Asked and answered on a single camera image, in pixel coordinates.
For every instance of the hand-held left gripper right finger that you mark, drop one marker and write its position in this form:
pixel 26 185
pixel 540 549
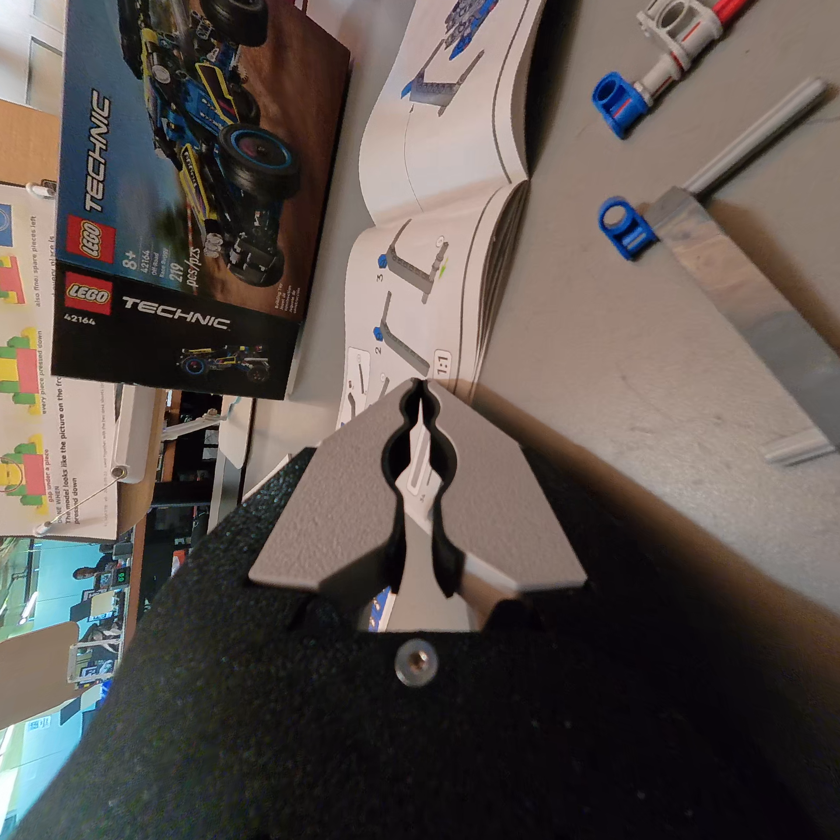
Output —
pixel 505 525

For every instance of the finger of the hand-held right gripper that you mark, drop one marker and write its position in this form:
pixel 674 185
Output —
pixel 741 308

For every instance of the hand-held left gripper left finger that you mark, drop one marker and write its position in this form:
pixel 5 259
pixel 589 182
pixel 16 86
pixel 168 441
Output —
pixel 328 518

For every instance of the blue lego connector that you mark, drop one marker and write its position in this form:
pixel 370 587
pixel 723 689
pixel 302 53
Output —
pixel 625 229
pixel 619 105

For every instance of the light grey lego axle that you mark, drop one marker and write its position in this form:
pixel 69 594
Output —
pixel 758 134

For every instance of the white lego connector piece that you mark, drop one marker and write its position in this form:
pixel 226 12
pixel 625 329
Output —
pixel 679 33

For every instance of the red lego axle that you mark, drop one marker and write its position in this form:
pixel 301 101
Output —
pixel 732 6

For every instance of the lego set box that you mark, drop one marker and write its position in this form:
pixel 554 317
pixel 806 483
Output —
pixel 197 197

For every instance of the printed paper sheet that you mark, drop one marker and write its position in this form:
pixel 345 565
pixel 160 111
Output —
pixel 52 420

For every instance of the open instruction booklet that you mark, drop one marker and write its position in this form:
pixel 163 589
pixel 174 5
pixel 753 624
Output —
pixel 439 157

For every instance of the brown cardboard box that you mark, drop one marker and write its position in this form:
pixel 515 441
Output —
pixel 26 141

